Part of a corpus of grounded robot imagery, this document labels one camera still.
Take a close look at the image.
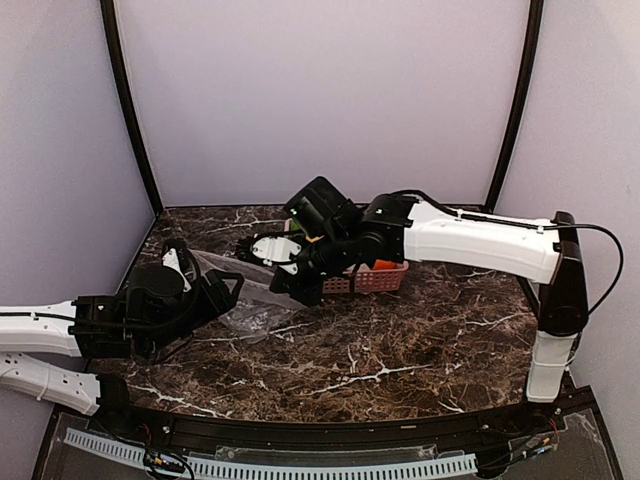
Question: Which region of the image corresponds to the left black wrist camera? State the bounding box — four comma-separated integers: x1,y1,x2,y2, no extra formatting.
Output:
125,265,185,323

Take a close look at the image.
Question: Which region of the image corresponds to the right black frame post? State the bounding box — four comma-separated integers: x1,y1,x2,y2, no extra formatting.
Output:
483,0,544,212

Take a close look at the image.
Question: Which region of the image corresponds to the pink plastic basket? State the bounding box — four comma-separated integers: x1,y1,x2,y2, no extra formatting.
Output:
282,212,407,297

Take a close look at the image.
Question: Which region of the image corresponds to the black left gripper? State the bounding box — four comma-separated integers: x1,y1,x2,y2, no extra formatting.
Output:
143,269,245,356

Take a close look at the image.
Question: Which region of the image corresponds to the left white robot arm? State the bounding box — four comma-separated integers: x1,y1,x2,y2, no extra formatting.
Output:
1,265,244,436

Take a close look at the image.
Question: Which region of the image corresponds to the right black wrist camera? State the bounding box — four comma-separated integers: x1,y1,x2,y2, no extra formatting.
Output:
283,176,347,238

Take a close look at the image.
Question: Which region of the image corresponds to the orange tangerine toy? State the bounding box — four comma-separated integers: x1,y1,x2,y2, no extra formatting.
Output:
373,260,401,271

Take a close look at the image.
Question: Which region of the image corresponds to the white radish with green leaf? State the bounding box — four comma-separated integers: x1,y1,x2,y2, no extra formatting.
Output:
289,219,306,235

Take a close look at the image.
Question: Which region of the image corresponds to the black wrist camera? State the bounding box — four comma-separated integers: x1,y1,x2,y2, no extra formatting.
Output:
125,265,185,323
283,176,347,238

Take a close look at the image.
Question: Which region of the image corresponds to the black frame post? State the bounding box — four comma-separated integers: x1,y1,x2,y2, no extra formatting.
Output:
99,0,164,217
483,0,544,212

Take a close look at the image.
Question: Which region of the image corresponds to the left black frame post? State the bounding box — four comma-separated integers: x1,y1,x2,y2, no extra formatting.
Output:
99,0,164,217

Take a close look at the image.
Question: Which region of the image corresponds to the white slotted cable duct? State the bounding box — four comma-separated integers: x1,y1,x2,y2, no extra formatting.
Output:
64,428,478,480

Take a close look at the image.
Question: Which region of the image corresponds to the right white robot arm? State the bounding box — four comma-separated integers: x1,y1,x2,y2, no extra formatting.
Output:
253,191,589,434

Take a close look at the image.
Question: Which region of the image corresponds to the clear zip top bag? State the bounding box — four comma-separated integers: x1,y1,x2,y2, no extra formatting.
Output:
193,250,305,343

